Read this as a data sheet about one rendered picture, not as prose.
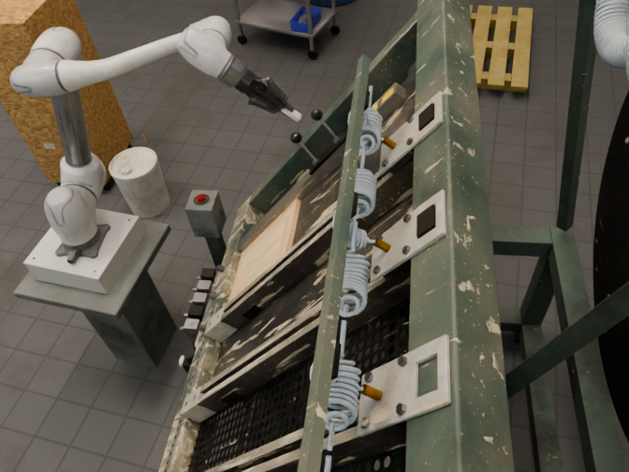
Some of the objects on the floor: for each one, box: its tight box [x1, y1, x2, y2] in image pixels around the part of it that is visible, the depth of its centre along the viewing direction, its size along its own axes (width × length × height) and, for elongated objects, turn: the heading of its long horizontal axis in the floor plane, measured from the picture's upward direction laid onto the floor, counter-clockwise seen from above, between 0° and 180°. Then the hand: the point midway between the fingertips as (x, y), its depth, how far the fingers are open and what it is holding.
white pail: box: [109, 134, 170, 218], centre depth 351 cm, size 32×30×47 cm
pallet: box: [469, 5, 533, 93], centre depth 449 cm, size 121×84×11 cm
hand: (291, 112), depth 182 cm, fingers closed
